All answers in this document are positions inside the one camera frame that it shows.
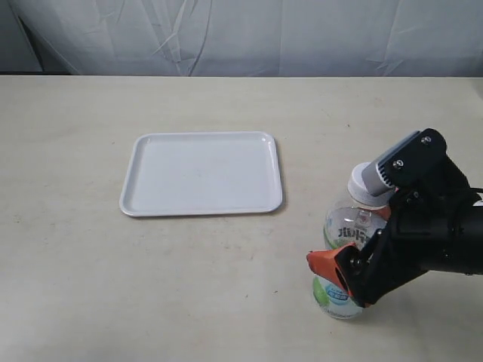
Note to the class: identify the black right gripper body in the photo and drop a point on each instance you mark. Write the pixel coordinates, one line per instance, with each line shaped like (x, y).
(436, 221)

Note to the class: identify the clear bottle green white label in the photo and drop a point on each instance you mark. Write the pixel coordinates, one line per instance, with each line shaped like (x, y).
(352, 219)

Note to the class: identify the white rectangular plastic tray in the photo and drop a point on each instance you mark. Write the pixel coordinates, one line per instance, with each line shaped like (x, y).
(201, 174)

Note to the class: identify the white backdrop curtain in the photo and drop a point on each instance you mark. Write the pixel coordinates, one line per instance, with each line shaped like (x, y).
(243, 38)

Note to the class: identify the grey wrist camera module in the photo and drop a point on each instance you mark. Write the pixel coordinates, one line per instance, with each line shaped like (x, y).
(375, 175)

